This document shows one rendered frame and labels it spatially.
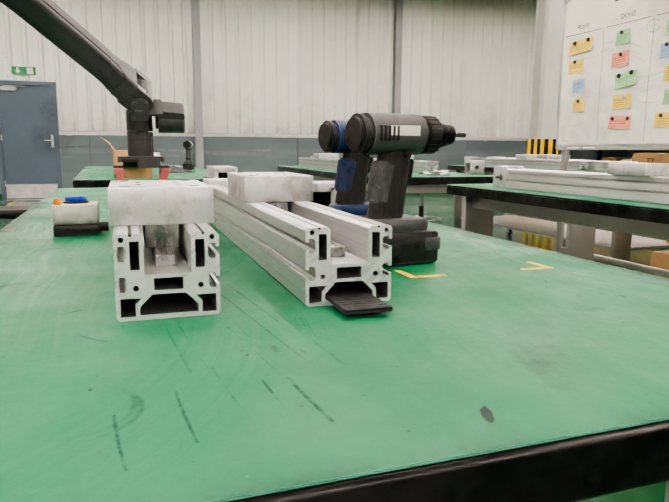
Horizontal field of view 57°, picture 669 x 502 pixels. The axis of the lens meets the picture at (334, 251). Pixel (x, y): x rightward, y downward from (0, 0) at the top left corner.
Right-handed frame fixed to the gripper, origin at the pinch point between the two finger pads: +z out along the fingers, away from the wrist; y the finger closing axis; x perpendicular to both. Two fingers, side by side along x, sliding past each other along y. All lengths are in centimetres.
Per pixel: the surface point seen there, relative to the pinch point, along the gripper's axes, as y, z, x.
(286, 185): 18, -5, -56
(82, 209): -12.6, 0.5, -22.7
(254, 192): 13, -4, -56
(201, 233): 0, -3, -87
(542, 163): 356, 2, 298
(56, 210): -17.1, 0.5, -22.5
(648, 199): 158, 5, 3
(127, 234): -7, -3, -87
